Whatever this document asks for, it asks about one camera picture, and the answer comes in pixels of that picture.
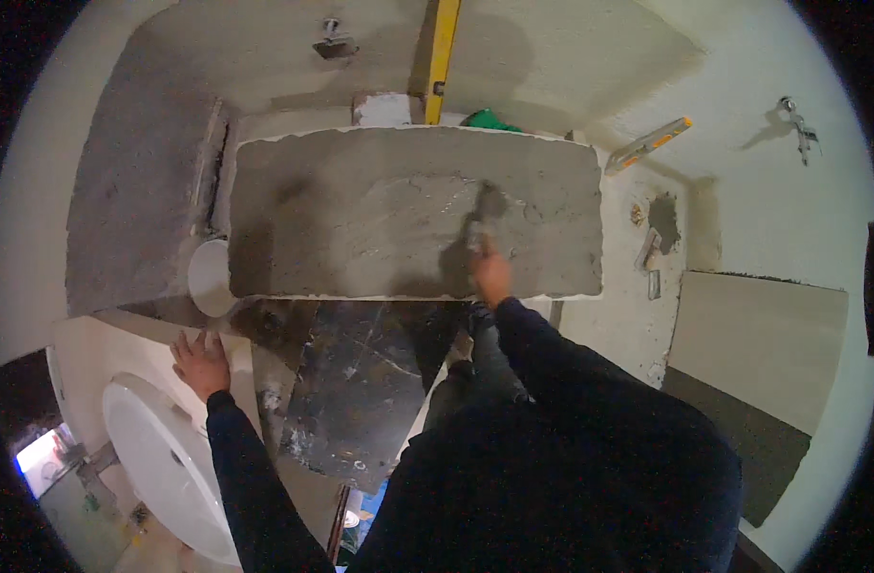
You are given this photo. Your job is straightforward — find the chrome wall tap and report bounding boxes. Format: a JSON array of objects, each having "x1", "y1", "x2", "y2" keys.
[{"x1": 778, "y1": 96, "x2": 822, "y2": 167}]

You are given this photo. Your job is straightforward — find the white round container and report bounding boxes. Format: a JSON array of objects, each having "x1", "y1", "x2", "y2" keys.
[{"x1": 187, "y1": 239, "x2": 239, "y2": 319}]

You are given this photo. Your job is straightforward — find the mortar-covered metal trowel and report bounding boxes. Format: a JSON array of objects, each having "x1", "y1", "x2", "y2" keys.
[{"x1": 464, "y1": 179, "x2": 511, "y2": 253}]

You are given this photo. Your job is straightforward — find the green bag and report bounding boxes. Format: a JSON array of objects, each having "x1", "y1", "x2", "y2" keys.
[{"x1": 460, "y1": 107, "x2": 525, "y2": 134}]

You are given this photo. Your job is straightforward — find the person's body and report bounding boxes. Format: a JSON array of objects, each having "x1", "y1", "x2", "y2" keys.
[{"x1": 347, "y1": 372, "x2": 745, "y2": 573}]

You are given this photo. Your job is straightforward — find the person's right hand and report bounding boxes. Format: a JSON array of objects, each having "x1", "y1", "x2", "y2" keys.
[{"x1": 470, "y1": 236, "x2": 514, "y2": 311}]

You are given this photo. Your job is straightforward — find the heap of small floor items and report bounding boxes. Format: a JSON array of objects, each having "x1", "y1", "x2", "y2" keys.
[{"x1": 327, "y1": 478, "x2": 389, "y2": 568}]

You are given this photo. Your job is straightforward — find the dark marble slab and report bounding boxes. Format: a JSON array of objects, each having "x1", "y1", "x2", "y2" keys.
[{"x1": 278, "y1": 299, "x2": 448, "y2": 497}]

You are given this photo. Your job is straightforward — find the person's left hand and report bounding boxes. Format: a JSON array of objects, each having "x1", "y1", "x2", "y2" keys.
[{"x1": 170, "y1": 329, "x2": 232, "y2": 404}]

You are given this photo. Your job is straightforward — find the white sink basin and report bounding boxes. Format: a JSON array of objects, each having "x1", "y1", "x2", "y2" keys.
[{"x1": 102, "y1": 372, "x2": 243, "y2": 568}]

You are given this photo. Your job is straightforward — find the yellow spirit level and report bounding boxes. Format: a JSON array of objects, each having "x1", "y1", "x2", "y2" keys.
[{"x1": 423, "y1": 0, "x2": 462, "y2": 126}]

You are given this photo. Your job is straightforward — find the white vanity counter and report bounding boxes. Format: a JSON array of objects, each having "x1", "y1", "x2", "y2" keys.
[{"x1": 46, "y1": 314, "x2": 266, "y2": 568}]

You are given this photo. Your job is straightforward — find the mortar-covered masonry ledge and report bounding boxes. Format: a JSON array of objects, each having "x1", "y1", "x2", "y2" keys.
[{"x1": 227, "y1": 126, "x2": 605, "y2": 301}]

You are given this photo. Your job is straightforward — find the metal shower valve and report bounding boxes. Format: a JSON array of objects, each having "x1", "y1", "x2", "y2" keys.
[{"x1": 311, "y1": 18, "x2": 360, "y2": 61}]

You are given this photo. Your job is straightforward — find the grey orange spirit level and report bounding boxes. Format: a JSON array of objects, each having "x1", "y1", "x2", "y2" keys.
[{"x1": 605, "y1": 117, "x2": 693, "y2": 176}]

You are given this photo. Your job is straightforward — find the wooden handled tool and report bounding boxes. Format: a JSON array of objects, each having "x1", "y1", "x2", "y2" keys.
[{"x1": 633, "y1": 227, "x2": 664, "y2": 274}]

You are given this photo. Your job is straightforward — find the metal edge profile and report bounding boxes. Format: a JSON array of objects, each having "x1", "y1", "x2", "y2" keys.
[{"x1": 191, "y1": 99, "x2": 229, "y2": 239}]

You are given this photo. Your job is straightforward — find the person's legs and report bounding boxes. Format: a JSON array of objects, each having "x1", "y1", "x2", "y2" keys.
[{"x1": 408, "y1": 301, "x2": 533, "y2": 434}]

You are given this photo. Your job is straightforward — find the large beige tile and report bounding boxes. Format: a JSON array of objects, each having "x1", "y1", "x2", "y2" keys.
[{"x1": 665, "y1": 270, "x2": 851, "y2": 438}]

